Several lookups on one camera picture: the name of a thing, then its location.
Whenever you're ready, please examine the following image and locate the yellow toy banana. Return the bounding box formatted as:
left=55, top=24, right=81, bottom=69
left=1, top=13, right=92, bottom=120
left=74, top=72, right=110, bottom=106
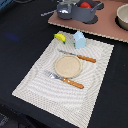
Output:
left=54, top=33, right=66, bottom=44

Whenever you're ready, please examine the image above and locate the grey pot with lid handles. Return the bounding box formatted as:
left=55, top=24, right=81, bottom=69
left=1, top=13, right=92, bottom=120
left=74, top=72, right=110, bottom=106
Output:
left=71, top=0, right=104, bottom=24

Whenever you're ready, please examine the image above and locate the red toy tomato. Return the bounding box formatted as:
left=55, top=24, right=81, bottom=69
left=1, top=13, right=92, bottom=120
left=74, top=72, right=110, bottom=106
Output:
left=80, top=2, right=91, bottom=8

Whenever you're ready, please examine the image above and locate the round beige plate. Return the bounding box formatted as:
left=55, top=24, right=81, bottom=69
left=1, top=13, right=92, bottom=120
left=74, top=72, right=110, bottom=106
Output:
left=54, top=55, right=82, bottom=78

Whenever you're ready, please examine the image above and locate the woven beige placemat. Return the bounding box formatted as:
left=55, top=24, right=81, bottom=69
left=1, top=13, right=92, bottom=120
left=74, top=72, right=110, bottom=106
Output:
left=12, top=32, right=113, bottom=128

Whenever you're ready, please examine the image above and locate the beige bowl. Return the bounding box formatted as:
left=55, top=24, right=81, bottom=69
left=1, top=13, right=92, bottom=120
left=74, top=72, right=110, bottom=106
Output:
left=117, top=4, right=128, bottom=30

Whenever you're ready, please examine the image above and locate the knife with wooden handle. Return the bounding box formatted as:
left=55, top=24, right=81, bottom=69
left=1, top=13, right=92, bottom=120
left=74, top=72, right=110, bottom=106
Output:
left=58, top=49, right=96, bottom=63

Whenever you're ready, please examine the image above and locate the fork with wooden handle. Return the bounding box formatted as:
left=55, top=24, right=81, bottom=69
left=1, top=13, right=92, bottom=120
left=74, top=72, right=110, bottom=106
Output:
left=43, top=70, right=84, bottom=89

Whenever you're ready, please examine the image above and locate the grey saucepan with handle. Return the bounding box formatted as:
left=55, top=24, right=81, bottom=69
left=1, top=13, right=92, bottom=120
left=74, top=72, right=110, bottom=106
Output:
left=43, top=4, right=72, bottom=19

